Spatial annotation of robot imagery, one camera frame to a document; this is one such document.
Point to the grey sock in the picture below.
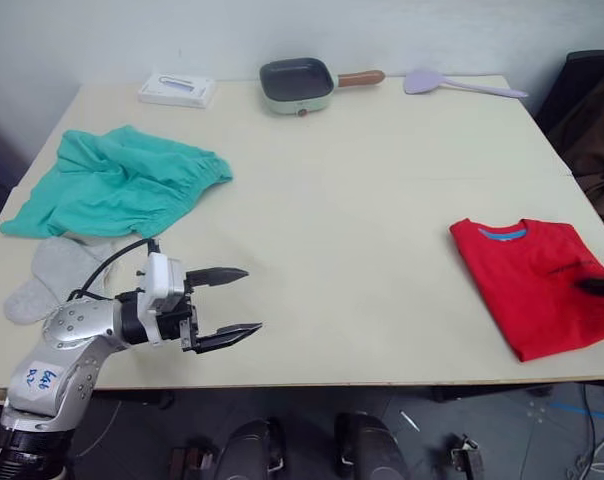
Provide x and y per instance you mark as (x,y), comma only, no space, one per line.
(27,305)
(57,260)

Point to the red t-shirt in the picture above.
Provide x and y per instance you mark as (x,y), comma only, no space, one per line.
(532,290)

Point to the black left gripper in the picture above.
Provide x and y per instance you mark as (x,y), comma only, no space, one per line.
(177,320)

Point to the mint green electric frying pan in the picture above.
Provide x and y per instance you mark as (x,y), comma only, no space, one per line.
(294,80)

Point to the teal green shorts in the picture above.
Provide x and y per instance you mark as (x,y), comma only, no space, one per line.
(112,190)

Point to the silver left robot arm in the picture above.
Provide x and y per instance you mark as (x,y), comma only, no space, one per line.
(77,325)

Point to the black office chair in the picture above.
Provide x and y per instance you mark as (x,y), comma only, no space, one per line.
(572,75)

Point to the metal floor bracket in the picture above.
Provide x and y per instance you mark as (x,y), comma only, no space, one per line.
(467,452)
(189,460)

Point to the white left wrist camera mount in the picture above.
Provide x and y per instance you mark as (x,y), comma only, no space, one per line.
(157,280)

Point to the dark rounded shape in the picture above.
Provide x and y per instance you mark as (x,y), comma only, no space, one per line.
(252,450)
(367,445)

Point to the person in brown jacket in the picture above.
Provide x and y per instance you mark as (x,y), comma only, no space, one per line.
(597,150)

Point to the lilac silicone spatula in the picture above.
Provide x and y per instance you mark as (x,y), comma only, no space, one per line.
(419,81)

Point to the small white stick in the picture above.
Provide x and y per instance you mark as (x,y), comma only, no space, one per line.
(409,421)

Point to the white flat product box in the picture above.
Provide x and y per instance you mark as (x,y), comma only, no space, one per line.
(174,92)

